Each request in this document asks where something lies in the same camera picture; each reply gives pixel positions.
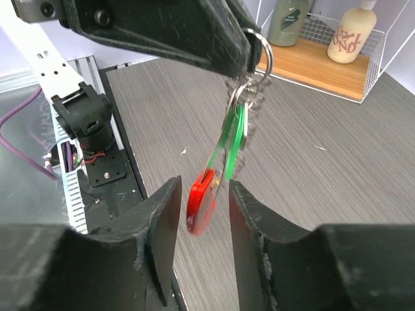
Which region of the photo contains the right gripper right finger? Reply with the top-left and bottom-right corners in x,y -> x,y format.
229,180 -> 414,310

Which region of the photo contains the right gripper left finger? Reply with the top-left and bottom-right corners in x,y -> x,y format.
1,176 -> 182,310

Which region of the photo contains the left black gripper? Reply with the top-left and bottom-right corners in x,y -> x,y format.
11,0 -> 79,29

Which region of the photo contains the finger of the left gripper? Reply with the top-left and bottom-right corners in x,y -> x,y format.
63,0 -> 262,78

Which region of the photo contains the keyring bunch with red tag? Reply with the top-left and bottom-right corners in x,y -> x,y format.
186,28 -> 274,236

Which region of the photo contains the key with green tag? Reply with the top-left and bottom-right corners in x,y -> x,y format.
204,103 -> 249,179

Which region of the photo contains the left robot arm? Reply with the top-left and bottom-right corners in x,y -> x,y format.
1,0 -> 265,155

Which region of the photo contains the grey green small vase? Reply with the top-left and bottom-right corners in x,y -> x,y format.
267,0 -> 309,47

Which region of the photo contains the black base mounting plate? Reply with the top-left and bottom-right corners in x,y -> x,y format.
78,63 -> 148,233

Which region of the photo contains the cream patterned cup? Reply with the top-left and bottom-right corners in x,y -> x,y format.
327,1 -> 377,64

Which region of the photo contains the white wire shelf rack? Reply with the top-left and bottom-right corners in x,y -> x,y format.
271,1 -> 414,103

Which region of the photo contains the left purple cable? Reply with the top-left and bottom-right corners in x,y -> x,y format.
0,86 -> 59,181

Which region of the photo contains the white slotted cable duct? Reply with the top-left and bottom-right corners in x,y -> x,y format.
53,122 -> 88,234

